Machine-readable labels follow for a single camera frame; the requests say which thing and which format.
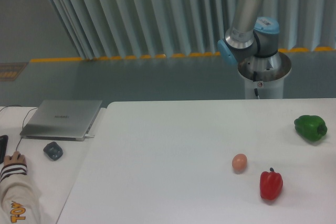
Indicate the person's hand on mouse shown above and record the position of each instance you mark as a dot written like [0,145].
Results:
[15,158]

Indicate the cream striped sleeve forearm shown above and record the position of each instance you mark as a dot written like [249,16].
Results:
[19,201]

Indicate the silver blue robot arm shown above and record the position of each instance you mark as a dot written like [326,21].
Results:
[260,27]

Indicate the black keyboard edge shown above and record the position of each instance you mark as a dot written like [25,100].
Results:
[3,147]

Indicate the dark grey small case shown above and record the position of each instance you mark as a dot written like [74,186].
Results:
[53,151]

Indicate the silver closed laptop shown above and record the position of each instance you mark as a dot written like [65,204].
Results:
[68,120]

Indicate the white pleated curtain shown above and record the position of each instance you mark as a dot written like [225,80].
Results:
[151,28]

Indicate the brown egg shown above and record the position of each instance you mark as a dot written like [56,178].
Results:
[239,162]

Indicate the red bell pepper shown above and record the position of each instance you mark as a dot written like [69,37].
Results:
[270,184]

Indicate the green bell pepper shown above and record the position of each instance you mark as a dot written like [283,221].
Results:
[311,127]

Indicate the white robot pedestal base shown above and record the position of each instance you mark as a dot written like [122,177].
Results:
[264,77]

